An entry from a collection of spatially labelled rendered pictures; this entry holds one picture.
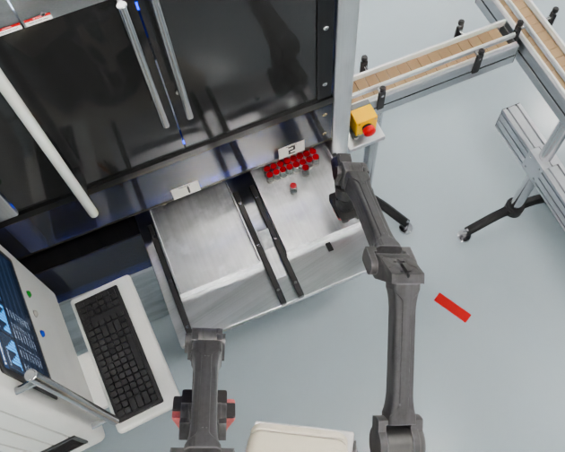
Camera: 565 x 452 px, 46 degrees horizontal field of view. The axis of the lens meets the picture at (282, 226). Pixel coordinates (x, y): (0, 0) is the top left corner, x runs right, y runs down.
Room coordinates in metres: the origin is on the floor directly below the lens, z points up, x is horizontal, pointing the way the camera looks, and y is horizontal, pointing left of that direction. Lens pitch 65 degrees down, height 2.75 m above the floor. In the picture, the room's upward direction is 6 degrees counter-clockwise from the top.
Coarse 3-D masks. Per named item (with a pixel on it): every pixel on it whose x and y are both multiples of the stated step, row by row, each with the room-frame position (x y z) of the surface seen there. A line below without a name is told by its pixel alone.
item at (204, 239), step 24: (216, 192) 1.00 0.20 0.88; (168, 216) 0.94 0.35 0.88; (192, 216) 0.93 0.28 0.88; (216, 216) 0.92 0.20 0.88; (240, 216) 0.89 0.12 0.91; (168, 240) 0.85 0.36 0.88; (192, 240) 0.84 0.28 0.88; (216, 240) 0.84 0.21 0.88; (240, 240) 0.83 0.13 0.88; (192, 264) 0.77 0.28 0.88; (216, 264) 0.76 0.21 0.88; (240, 264) 0.75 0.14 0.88; (192, 288) 0.68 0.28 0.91
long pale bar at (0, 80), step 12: (0, 72) 0.81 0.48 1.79; (0, 84) 0.81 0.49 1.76; (12, 96) 0.81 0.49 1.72; (12, 108) 0.81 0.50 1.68; (24, 108) 0.81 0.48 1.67; (24, 120) 0.81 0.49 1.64; (36, 132) 0.81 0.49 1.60; (48, 144) 0.81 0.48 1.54; (48, 156) 0.81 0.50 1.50; (60, 156) 0.82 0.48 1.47; (60, 168) 0.81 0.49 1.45; (72, 180) 0.81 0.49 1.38; (84, 192) 0.82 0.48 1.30; (84, 204) 0.81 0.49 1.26; (96, 216) 0.81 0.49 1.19
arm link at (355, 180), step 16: (352, 176) 0.82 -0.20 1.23; (368, 176) 0.82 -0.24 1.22; (352, 192) 0.77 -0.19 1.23; (368, 192) 0.76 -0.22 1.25; (368, 208) 0.70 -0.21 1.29; (368, 224) 0.65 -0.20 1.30; (384, 224) 0.64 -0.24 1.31; (368, 240) 0.61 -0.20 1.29; (384, 240) 0.58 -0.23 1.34; (368, 256) 0.54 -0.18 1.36; (368, 272) 0.51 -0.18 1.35
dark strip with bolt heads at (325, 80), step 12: (324, 0) 1.08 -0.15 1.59; (324, 12) 1.08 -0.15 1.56; (324, 24) 1.08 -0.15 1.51; (324, 36) 1.08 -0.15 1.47; (324, 48) 1.08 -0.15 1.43; (324, 60) 1.08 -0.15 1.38; (324, 72) 1.08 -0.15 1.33; (324, 84) 1.08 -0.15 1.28; (324, 96) 1.08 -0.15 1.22; (324, 132) 1.08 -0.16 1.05
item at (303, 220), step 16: (320, 144) 1.14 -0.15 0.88; (320, 160) 1.08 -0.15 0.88; (256, 176) 1.05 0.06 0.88; (288, 176) 1.03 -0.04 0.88; (320, 176) 1.02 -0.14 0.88; (272, 192) 0.98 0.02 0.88; (288, 192) 0.97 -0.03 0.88; (304, 192) 0.97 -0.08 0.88; (320, 192) 0.96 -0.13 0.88; (272, 208) 0.92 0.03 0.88; (288, 208) 0.92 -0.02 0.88; (304, 208) 0.91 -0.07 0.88; (320, 208) 0.91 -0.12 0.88; (288, 224) 0.86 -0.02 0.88; (304, 224) 0.86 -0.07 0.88; (320, 224) 0.85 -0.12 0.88; (336, 224) 0.84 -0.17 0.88; (352, 224) 0.82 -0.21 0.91; (288, 240) 0.81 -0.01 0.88; (304, 240) 0.80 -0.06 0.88; (320, 240) 0.79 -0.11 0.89
